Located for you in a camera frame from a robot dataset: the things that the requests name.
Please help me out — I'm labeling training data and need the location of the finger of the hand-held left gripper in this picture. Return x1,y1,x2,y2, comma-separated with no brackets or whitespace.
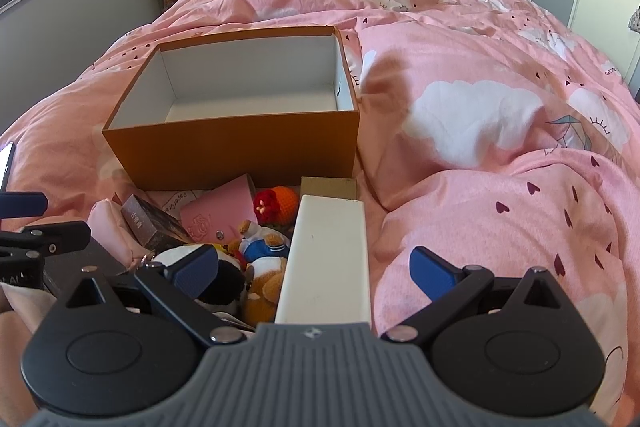
0,191,49,219
0,221,92,259

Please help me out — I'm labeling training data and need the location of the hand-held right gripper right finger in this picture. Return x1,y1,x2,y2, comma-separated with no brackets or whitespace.
380,246,576,348

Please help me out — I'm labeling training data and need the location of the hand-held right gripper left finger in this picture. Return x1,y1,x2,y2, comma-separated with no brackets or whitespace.
62,244,246,348

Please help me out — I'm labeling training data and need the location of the dark speckled card box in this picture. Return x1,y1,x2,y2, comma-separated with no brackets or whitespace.
121,194,194,253

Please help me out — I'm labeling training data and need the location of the pink wallet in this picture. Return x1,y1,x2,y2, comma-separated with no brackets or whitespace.
179,174,259,244

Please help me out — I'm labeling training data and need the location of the white long box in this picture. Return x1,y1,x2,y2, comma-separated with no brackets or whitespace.
274,194,372,326

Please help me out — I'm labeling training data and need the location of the orange crochet ball red flower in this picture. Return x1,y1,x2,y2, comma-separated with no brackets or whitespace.
252,187,301,226

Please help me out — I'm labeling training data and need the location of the orange cardboard box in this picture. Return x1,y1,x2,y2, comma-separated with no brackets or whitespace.
101,26,361,192

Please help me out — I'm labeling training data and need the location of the black and white plush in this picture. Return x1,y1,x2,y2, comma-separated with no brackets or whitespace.
150,246,246,308

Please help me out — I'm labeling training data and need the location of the dark flat device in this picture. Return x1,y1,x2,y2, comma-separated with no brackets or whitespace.
0,141,17,192

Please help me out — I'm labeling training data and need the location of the pink plush toy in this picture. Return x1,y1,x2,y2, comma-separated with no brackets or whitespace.
87,199,147,271

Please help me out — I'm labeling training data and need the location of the white duck plush blue shirt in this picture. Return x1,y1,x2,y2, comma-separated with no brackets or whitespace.
235,219,291,264

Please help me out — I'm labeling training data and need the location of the brown bear plush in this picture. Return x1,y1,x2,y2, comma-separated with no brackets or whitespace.
243,257,289,326

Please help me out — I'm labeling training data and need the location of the pink printed blanket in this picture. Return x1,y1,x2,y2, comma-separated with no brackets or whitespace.
0,0,640,427

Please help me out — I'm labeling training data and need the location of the brown cardboard piece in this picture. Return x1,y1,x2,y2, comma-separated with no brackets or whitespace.
300,177,359,200

